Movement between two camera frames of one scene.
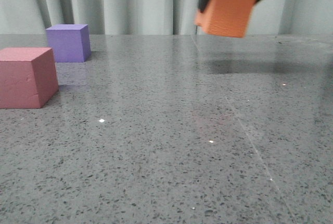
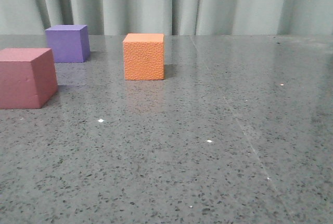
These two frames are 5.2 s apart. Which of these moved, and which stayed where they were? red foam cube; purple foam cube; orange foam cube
Moved: orange foam cube
Stayed: red foam cube; purple foam cube
